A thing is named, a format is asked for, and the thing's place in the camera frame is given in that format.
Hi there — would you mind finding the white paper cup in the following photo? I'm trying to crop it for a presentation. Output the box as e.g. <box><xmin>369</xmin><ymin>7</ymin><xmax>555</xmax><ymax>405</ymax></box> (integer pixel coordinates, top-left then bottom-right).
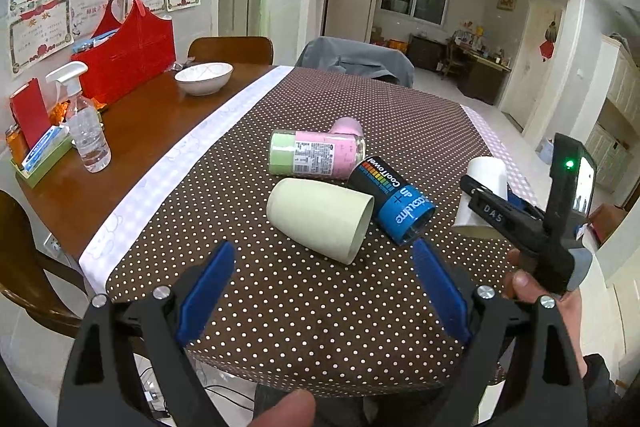
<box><xmin>451</xmin><ymin>156</ymin><xmax>508</xmax><ymax>239</ymax></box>

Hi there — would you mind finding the pink cup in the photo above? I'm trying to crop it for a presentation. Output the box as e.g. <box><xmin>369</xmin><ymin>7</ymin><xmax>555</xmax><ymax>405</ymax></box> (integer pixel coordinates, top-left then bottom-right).
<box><xmin>330</xmin><ymin>117</ymin><xmax>363</xmax><ymax>138</ymax></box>

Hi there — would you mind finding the pale green cup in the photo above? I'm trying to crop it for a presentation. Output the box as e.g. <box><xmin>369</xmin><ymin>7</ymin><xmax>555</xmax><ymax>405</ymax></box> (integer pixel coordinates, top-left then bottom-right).
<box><xmin>266</xmin><ymin>178</ymin><xmax>374</xmax><ymax>265</ymax></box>

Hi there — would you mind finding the right hand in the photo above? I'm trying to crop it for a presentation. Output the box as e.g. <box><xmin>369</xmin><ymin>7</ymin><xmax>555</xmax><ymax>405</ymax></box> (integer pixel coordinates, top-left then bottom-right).
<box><xmin>504</xmin><ymin>248</ymin><xmax>588</xmax><ymax>377</ymax></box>

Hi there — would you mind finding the left hand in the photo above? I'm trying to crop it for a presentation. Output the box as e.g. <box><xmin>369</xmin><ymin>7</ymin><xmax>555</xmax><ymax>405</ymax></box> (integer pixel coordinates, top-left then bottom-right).
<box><xmin>248</xmin><ymin>389</ymin><xmax>316</xmax><ymax>427</ymax></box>

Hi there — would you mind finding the blue black cylinder can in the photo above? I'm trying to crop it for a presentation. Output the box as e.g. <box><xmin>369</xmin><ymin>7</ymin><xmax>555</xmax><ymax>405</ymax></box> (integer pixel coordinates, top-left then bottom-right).
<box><xmin>347</xmin><ymin>156</ymin><xmax>436</xmax><ymax>246</ymax></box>

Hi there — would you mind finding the small wooden stool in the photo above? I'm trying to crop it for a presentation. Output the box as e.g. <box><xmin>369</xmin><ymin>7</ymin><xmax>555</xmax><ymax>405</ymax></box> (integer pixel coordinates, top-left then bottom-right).
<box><xmin>588</xmin><ymin>204</ymin><xmax>627</xmax><ymax>244</ymax></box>

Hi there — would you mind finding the dark wooden desk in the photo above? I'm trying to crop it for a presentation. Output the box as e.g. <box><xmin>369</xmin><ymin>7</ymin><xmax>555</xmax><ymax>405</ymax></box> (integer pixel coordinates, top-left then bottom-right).
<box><xmin>406</xmin><ymin>35</ymin><xmax>511</xmax><ymax>105</ymax></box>

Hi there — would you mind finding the white door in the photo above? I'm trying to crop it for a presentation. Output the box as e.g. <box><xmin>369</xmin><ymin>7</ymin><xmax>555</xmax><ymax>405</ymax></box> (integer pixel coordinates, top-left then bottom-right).
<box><xmin>500</xmin><ymin>0</ymin><xmax>564</xmax><ymax>133</ymax></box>

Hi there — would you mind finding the wooden chair at left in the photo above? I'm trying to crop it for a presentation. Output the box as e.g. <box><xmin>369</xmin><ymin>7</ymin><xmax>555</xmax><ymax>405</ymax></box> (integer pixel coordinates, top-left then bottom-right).
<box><xmin>0</xmin><ymin>191</ymin><xmax>88</xmax><ymax>338</ymax></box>

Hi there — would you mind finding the pink green cylinder can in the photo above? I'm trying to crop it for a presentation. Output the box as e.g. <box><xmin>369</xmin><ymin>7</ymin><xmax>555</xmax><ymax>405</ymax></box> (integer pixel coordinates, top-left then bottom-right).
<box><xmin>268</xmin><ymin>130</ymin><xmax>366</xmax><ymax>181</ymax></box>

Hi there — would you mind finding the brown polka dot tablecloth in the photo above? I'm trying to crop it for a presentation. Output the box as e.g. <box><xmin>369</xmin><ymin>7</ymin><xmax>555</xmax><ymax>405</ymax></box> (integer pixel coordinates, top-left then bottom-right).
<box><xmin>80</xmin><ymin>66</ymin><xmax>509</xmax><ymax>397</ymax></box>

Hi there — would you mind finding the grey covered chair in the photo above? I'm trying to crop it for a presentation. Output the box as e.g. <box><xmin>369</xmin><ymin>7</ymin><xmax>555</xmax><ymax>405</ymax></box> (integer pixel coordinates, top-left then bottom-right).
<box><xmin>295</xmin><ymin>37</ymin><xmax>414</xmax><ymax>88</ymax></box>

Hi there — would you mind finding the white refrigerator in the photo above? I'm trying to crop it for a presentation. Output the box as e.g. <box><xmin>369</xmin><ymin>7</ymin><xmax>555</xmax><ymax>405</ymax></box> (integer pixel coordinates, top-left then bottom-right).
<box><xmin>323</xmin><ymin>0</ymin><xmax>384</xmax><ymax>44</ymax></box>

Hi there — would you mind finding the green tissue box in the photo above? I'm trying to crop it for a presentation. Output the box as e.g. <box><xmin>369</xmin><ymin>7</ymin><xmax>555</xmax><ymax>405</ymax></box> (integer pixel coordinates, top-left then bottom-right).
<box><xmin>11</xmin><ymin>126</ymin><xmax>72</xmax><ymax>187</ymax></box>

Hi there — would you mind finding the clear spray bottle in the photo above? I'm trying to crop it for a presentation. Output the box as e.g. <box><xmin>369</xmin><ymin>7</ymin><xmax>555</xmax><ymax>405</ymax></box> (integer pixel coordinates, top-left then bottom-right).
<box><xmin>46</xmin><ymin>61</ymin><xmax>112</xmax><ymax>173</ymax></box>

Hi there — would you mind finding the wooden chair behind table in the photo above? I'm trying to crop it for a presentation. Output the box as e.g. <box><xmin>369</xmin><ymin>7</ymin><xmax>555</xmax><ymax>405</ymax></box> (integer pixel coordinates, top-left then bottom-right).
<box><xmin>188</xmin><ymin>36</ymin><xmax>273</xmax><ymax>65</ymax></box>

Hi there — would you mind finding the white ceramic bowl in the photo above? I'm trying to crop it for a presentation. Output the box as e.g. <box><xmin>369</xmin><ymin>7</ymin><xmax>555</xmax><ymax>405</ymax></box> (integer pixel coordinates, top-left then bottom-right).
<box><xmin>175</xmin><ymin>62</ymin><xmax>234</xmax><ymax>96</ymax></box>

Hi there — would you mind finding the red envelope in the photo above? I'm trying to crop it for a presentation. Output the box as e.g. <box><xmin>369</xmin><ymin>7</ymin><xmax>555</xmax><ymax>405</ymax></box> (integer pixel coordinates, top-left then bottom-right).
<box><xmin>9</xmin><ymin>78</ymin><xmax>51</xmax><ymax>148</ymax></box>

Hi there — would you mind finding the red gift bag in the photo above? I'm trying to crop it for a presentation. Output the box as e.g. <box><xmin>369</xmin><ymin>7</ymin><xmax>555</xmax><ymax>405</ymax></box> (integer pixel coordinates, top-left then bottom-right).
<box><xmin>72</xmin><ymin>0</ymin><xmax>176</xmax><ymax>104</ymax></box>

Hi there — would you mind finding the camera box with screen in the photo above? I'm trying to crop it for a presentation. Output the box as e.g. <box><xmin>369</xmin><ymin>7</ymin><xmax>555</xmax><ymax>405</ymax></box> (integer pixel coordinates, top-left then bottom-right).
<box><xmin>544</xmin><ymin>133</ymin><xmax>597</xmax><ymax>242</ymax></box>

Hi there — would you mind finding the cream wall cabinet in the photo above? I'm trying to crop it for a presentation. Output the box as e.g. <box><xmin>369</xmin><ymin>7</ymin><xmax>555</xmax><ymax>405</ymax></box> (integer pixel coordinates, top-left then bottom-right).
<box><xmin>586</xmin><ymin>36</ymin><xmax>639</xmax><ymax>192</ymax></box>

